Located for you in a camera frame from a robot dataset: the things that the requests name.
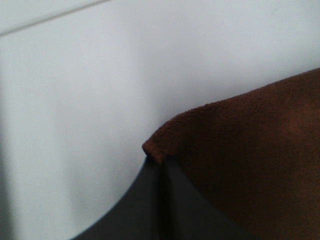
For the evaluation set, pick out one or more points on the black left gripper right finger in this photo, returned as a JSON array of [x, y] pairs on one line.
[[190, 215]]

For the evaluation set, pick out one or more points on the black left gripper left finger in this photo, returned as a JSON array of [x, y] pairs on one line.
[[135, 215]]

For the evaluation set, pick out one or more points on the brown towel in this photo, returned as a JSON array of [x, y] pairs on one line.
[[256, 156]]

